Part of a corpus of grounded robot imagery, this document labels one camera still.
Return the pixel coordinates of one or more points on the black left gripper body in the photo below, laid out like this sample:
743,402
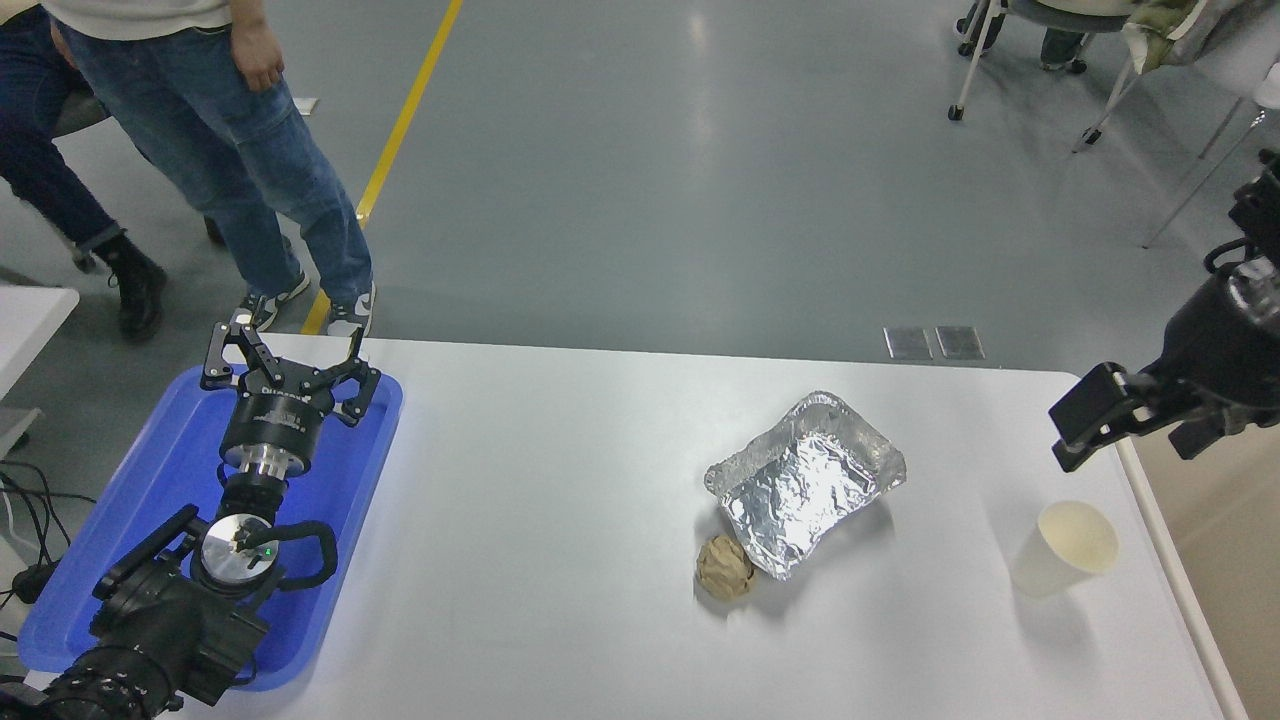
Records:
270,420

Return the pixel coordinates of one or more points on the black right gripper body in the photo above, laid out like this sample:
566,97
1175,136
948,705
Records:
1210,370

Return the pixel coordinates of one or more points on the white paper cup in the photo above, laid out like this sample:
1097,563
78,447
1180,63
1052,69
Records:
1060,555

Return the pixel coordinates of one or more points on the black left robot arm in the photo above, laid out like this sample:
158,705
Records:
150,620

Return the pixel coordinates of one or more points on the standing person's left hand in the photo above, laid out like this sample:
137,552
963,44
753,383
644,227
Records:
258,58

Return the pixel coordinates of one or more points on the standing person's right hand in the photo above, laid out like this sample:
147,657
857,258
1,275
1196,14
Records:
63,42

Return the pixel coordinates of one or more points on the blue plastic tray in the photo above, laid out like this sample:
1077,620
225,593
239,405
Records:
160,470

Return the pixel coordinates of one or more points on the large pale bin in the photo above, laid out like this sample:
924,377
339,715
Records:
1220,560

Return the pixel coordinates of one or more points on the metal floor plate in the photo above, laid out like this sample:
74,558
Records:
960,342
908,343

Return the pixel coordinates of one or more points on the standing person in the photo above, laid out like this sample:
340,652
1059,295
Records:
230,170

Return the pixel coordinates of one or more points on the white chair with grey legs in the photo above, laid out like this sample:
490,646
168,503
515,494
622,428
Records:
1235,40
1200,180

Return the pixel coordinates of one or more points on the white side table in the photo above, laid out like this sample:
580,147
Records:
30,320

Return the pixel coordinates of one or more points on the seated person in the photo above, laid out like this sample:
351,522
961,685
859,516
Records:
40,170

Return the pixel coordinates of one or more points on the crumpled foil tray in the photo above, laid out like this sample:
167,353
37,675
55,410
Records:
800,490

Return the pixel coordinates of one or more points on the olive jacket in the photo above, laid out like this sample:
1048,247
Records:
1160,30

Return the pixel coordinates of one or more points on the person on wheeled chair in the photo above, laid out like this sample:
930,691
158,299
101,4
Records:
1060,48

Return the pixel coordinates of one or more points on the white wheeled chair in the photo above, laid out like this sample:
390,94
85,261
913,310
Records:
975,60

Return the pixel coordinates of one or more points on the crumpled tan paper ball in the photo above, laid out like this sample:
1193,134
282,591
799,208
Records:
725,570

